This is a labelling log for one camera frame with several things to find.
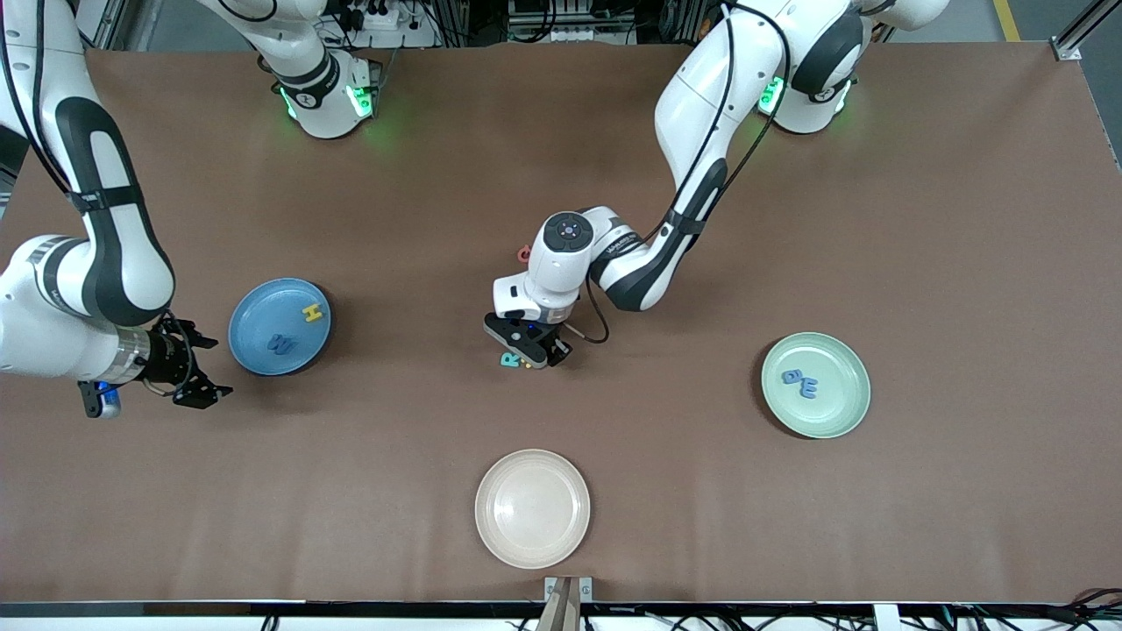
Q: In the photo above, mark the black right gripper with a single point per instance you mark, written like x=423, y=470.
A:
x=168, y=358

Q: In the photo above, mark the blue foam letter W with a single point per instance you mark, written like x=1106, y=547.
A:
x=283, y=343

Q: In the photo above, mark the yellow foam letter H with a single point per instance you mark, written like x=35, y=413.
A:
x=313, y=313

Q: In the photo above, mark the blue foam letter m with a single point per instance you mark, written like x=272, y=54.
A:
x=808, y=387

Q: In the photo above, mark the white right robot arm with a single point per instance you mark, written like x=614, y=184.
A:
x=53, y=324

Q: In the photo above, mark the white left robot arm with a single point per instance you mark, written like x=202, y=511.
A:
x=692, y=105

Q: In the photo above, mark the blue plate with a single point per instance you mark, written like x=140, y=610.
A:
x=263, y=307

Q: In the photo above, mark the beige plate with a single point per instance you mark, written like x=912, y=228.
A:
x=532, y=508

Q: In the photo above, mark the green plate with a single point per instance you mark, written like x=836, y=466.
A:
x=833, y=412

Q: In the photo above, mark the brown table cover sheet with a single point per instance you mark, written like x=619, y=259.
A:
x=614, y=491

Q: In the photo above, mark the black table edge strip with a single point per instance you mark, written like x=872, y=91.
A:
x=263, y=608

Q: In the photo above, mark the black equipment rack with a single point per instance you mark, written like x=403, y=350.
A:
x=570, y=22

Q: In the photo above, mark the white power strip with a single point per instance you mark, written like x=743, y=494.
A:
x=381, y=17

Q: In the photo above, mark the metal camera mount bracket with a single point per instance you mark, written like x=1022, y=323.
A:
x=567, y=605

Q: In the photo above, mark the aluminium frame profile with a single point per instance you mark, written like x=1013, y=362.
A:
x=1067, y=50

